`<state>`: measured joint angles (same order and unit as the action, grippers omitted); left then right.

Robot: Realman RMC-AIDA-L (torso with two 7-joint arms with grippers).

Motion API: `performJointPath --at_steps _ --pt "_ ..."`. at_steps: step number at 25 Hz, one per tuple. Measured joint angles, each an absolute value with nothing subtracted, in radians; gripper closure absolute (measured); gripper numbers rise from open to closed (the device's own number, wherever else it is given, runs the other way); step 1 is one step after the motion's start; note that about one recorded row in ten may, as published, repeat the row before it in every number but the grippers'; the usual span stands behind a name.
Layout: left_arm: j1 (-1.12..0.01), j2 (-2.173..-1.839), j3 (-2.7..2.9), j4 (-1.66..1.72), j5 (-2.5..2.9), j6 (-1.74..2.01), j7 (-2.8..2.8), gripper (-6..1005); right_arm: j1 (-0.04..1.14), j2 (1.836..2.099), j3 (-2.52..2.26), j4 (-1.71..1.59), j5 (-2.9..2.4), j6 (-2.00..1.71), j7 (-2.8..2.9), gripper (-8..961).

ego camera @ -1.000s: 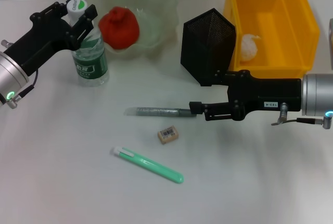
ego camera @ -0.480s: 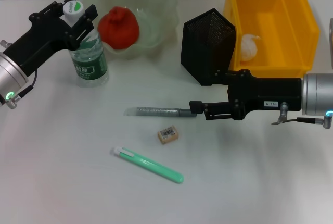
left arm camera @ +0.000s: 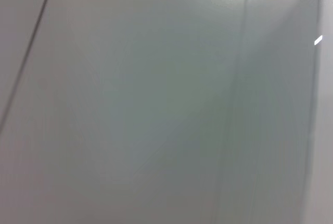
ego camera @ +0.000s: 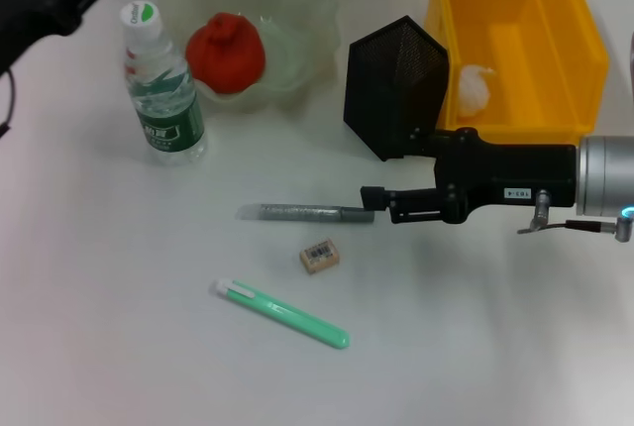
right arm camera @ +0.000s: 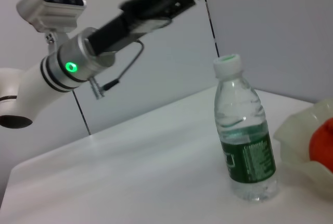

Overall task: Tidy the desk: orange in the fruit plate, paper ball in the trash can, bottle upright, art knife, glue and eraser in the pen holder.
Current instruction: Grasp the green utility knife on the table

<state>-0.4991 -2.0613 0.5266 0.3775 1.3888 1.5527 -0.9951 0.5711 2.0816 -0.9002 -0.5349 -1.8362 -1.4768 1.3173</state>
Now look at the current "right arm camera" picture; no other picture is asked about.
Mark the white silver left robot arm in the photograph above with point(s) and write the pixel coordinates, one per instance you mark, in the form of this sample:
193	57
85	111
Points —
28	86

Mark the pale green glass bowl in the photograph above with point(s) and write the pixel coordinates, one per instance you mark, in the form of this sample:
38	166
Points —
294	135

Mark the clear bottle with green label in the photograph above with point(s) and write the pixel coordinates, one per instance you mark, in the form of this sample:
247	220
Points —
247	161

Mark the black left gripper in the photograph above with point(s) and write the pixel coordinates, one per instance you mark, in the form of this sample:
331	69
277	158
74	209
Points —
145	10

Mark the red-orange fruit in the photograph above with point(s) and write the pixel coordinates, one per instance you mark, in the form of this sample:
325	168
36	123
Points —
322	146

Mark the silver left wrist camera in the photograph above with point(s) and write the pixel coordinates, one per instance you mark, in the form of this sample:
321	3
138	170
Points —
52	10

